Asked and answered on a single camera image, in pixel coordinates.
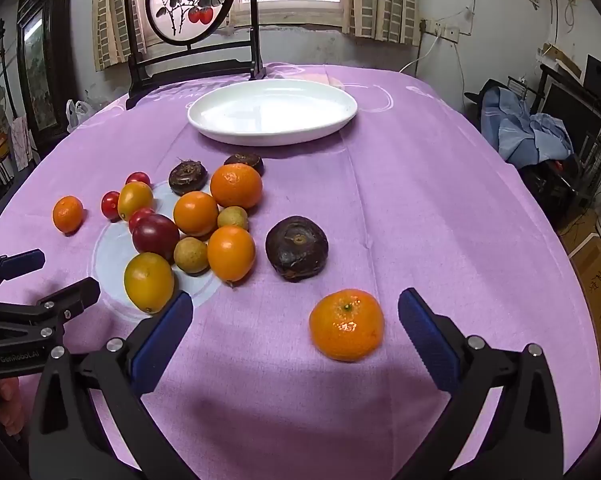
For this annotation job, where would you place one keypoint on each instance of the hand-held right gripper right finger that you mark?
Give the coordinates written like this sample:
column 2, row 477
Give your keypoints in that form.
column 430, row 345

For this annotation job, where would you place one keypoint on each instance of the small orange mandarin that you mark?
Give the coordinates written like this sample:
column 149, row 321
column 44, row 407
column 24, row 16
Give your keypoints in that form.
column 68, row 214

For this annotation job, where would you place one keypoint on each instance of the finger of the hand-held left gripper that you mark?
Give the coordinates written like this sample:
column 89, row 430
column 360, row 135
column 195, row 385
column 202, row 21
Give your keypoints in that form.
column 70, row 295
column 23, row 262

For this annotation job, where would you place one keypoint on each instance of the blue cloth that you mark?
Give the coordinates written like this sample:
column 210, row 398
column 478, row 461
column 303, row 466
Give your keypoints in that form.
column 525, row 130

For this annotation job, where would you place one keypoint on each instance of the wall power outlet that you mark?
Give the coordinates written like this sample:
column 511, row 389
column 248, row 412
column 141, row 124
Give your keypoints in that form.
column 440, row 30

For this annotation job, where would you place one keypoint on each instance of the large dark water chestnut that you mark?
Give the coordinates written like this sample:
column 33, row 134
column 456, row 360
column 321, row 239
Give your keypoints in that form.
column 297, row 248

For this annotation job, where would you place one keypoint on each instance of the red cherry tomato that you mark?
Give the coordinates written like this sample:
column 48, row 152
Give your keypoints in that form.
column 138, row 178
column 139, row 216
column 110, row 205

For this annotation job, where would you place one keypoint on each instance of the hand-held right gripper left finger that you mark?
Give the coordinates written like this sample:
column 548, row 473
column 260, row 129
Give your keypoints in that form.
column 163, row 340

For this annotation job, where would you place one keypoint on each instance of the yellow kumquat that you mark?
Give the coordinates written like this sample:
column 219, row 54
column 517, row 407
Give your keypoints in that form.
column 149, row 282

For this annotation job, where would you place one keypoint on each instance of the purple tablecloth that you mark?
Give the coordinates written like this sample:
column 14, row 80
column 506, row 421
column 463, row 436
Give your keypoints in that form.
column 405, row 200

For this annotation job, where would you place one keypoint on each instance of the white oval plate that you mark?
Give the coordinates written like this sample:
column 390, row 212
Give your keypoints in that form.
column 273, row 112

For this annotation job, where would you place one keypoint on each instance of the person's left hand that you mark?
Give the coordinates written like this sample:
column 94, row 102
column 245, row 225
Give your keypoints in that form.
column 9, row 405

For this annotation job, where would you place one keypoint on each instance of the orange-yellow kumquat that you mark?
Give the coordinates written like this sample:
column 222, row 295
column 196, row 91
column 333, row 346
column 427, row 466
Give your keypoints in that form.
column 135, row 200

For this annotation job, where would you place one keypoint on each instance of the tan longan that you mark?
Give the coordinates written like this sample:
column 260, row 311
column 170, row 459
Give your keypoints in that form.
column 233, row 218
column 191, row 255

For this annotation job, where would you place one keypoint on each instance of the dark wooden framed cabinet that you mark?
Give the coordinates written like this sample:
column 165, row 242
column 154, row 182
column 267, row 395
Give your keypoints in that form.
column 43, row 60

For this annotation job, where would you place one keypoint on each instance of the large orange mandarin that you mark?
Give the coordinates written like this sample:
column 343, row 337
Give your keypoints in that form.
column 236, row 186

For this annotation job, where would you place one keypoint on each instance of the dark wooden chair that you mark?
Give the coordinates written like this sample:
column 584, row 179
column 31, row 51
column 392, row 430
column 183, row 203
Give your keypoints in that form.
column 190, row 0

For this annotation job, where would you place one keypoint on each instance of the smooth orange kumquat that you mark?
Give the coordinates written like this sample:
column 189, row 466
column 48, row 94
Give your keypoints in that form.
column 231, row 253
column 196, row 213

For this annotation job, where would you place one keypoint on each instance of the striped beige curtain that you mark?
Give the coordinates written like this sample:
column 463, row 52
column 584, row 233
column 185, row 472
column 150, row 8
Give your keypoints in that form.
column 385, row 0
column 115, row 15

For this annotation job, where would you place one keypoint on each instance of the white plastic bag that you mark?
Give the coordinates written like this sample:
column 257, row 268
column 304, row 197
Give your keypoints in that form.
column 78, row 115

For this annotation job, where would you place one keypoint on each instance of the dark red plum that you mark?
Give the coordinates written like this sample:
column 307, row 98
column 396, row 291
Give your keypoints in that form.
column 155, row 237

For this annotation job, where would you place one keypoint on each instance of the cardboard box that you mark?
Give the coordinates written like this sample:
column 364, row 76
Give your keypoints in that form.
column 597, row 310

